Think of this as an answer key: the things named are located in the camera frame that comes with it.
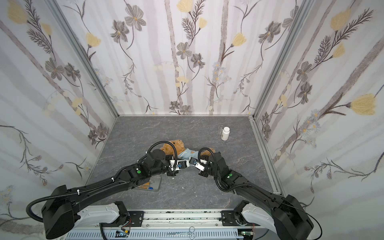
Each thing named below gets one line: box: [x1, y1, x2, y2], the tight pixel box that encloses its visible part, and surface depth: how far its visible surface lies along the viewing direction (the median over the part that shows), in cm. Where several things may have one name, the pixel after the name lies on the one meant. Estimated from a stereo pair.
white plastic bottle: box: [221, 126, 231, 141], surface depth 103 cm
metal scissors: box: [167, 226, 195, 240], surface depth 72 cm
